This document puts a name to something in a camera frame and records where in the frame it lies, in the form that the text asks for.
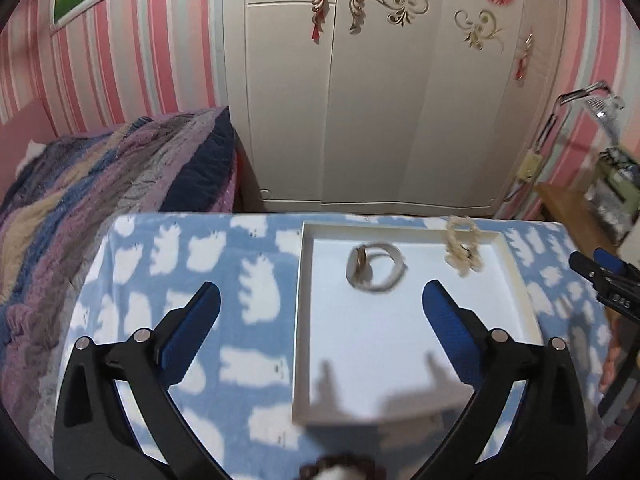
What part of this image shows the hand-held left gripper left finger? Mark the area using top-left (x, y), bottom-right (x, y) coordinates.
top-left (52, 281), bottom-right (232, 480)

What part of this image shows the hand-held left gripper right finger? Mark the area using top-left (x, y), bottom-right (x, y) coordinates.
top-left (421, 280), bottom-right (589, 480)

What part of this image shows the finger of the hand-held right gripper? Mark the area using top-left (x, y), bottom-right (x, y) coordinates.
top-left (568, 247), bottom-right (640, 324)

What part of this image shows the white rectangular tray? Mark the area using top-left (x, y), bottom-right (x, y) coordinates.
top-left (291, 220), bottom-right (544, 428)

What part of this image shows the brown wooden bead bracelet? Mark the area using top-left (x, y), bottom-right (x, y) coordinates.
top-left (299, 452), bottom-right (388, 480)

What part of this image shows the cream scrunchie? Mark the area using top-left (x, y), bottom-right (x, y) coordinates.
top-left (444, 216), bottom-right (486, 277)

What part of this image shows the blue blanket with white bears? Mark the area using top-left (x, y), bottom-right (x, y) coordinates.
top-left (52, 212), bottom-right (621, 480)

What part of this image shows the green storage box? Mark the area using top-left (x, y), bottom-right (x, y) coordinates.
top-left (590, 147), bottom-right (640, 241)

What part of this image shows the silver bangle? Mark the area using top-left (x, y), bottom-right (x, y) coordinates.
top-left (346, 242), bottom-right (407, 292)

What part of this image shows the desk lamp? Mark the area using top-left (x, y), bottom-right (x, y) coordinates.
top-left (535, 81), bottom-right (626, 153)

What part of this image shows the striped purple quilt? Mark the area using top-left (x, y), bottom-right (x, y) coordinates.
top-left (0, 106), bottom-right (236, 441)

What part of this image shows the white wardrobe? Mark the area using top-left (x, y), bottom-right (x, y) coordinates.
top-left (222, 0), bottom-right (571, 218)

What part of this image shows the white plush pillow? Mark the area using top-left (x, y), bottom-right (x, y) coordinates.
top-left (15, 140), bottom-right (48, 171)

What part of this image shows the pink headboard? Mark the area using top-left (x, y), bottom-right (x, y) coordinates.
top-left (0, 97), bottom-right (58, 186)

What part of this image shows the wall power outlet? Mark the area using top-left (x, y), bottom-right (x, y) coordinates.
top-left (517, 150), bottom-right (543, 181)

